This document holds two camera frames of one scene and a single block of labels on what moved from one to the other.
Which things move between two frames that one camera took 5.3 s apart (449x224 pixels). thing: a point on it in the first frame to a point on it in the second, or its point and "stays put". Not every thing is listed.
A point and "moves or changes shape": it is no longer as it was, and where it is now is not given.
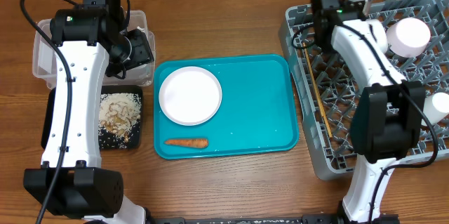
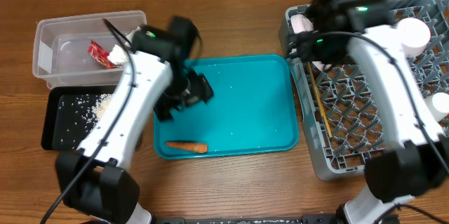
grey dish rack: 327,90 stays put
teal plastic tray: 258,113 stays put
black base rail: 305,219 stays put
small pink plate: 408,37 stays put
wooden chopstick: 323,113 stays put
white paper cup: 436,107 stays put
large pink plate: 190,95 moves or changes shape
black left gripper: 144,53 to 200,89
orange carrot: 201,142 moves or changes shape
